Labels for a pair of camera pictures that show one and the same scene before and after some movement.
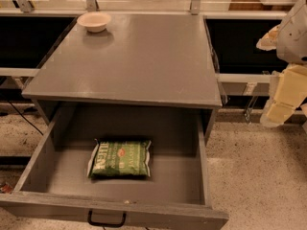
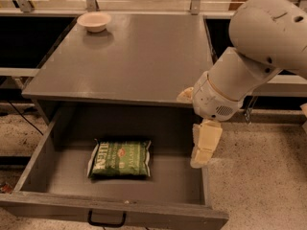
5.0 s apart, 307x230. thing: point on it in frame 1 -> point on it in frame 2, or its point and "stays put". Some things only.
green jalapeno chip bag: (120, 159) stays put
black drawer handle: (106, 224) stays put
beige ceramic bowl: (94, 21) stays put
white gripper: (293, 37) -> (211, 100)
